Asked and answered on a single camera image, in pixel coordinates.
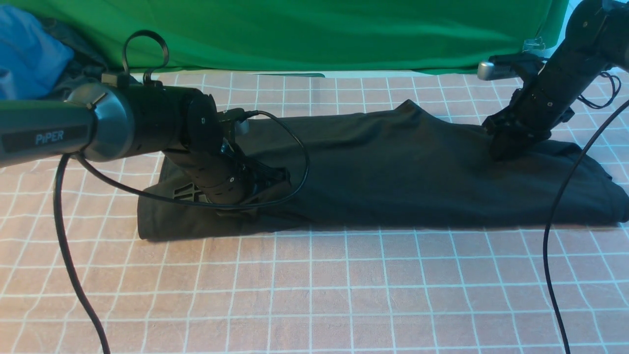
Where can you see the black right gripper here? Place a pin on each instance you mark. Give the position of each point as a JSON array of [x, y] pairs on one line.
[[529, 119]]

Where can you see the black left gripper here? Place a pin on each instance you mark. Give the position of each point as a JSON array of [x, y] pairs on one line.
[[262, 184]]

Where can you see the dark gray long-sleeve shirt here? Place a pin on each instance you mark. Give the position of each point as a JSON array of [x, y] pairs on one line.
[[400, 168]]

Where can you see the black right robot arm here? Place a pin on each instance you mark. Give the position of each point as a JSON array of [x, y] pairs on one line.
[[596, 39]]

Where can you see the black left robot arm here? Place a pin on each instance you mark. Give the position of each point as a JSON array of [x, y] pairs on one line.
[[102, 123]]

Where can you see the clear binder clip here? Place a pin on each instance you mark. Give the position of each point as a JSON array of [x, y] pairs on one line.
[[534, 45]]

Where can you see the green backdrop cloth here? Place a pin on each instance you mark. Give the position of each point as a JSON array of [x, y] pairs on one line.
[[431, 36]]

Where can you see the pink grid-pattern tablecloth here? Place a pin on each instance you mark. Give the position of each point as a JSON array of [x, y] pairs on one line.
[[346, 292]]

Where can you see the dark gray crumpled garment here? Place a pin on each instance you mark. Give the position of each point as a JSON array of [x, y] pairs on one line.
[[87, 66]]

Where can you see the blue crumpled garment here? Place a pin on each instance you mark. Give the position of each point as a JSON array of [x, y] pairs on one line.
[[31, 60]]

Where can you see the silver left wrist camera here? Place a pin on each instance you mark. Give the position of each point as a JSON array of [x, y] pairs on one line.
[[240, 125]]

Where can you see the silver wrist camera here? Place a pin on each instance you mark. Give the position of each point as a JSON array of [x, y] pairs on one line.
[[240, 125], [521, 65]]

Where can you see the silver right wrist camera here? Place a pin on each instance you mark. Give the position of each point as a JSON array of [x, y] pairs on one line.
[[521, 65]]

